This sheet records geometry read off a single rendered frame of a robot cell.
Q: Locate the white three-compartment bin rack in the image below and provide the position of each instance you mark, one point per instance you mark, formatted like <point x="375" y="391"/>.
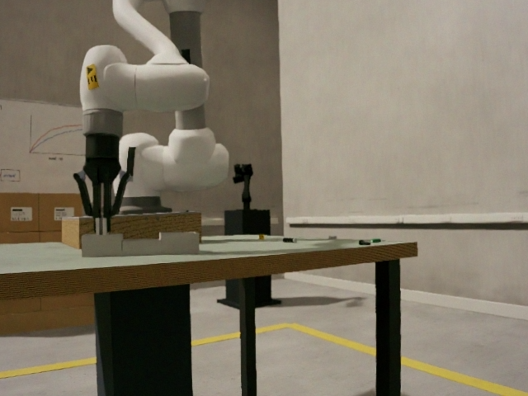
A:
<point x="114" y="245"/>

